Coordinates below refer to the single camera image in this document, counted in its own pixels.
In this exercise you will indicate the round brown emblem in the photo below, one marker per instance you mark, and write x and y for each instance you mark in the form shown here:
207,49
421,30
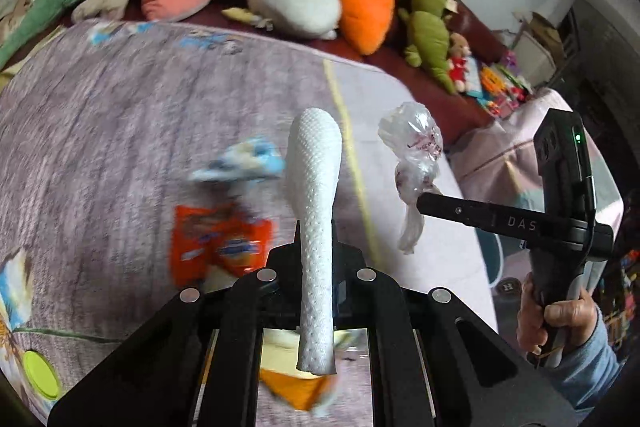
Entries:
508,288

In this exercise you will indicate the clear plastic bag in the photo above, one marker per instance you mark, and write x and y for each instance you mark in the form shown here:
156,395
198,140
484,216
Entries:
415,137

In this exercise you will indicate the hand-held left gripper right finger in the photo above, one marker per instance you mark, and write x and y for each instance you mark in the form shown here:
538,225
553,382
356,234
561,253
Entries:
350,292

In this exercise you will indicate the person's right forearm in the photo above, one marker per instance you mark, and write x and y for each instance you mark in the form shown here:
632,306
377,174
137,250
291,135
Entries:
590,367

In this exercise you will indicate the small bear plush red clothes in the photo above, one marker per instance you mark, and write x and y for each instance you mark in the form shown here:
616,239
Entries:
457,67

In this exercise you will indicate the dark red leather sofa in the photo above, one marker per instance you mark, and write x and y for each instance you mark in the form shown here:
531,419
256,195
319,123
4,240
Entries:
425,92

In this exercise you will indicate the olive green dinosaur plush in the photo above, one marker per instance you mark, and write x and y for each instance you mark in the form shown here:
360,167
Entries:
427,37

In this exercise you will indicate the person's right hand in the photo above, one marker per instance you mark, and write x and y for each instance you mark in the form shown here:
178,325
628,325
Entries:
530,327

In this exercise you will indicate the cardboard box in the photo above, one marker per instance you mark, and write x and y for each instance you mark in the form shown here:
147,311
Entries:
545,37

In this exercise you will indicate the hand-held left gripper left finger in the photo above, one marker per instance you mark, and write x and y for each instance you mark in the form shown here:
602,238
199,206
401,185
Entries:
280,287

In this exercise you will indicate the teal trash bin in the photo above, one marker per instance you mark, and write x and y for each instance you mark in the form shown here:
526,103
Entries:
492,257

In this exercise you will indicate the lime green round lid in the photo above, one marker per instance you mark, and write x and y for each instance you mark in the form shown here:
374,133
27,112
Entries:
40,374

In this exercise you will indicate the light blue snack packet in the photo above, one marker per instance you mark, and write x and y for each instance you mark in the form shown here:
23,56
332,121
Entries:
245,159

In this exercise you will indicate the pile of colourful toys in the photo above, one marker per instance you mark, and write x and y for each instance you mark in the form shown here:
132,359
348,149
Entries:
500,87

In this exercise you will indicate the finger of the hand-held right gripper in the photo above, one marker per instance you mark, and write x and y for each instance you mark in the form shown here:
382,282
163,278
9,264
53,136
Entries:
475,217

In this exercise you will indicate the white paper towel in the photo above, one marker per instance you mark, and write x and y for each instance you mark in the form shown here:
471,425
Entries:
315,187

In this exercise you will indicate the white cup orange foil lid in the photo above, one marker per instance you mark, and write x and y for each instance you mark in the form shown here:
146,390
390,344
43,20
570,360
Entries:
295,389

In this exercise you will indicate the orange snack packet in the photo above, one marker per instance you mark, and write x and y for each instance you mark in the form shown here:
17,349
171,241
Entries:
220,247

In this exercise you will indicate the pink plaid bedding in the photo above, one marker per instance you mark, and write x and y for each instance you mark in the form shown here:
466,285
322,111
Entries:
500,147

